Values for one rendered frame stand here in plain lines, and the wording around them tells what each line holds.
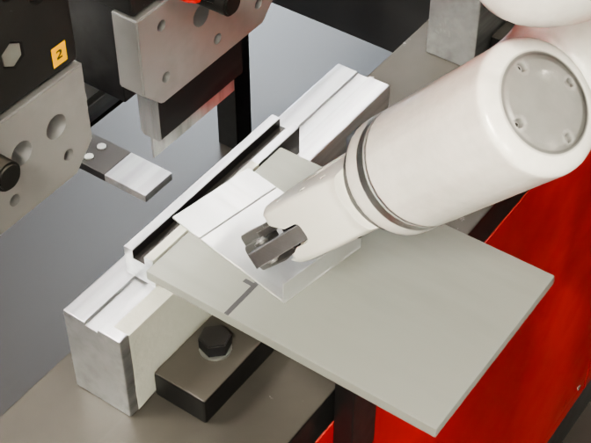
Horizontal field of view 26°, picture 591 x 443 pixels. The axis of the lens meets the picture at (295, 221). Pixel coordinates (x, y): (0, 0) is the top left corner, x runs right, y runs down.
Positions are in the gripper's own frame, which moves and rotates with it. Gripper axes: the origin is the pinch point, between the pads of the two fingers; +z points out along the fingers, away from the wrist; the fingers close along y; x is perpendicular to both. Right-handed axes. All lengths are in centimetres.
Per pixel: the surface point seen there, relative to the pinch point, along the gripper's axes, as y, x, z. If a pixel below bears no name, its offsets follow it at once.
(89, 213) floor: -47, -14, 146
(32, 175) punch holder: 20.3, -12.6, -12.0
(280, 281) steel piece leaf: 2.9, 3.0, 0.9
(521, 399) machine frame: -45, 40, 52
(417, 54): -39.5, -5.9, 25.0
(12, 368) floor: -14, 2, 132
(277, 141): -8.5, -6.1, 8.9
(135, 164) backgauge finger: 2.4, -10.9, 12.3
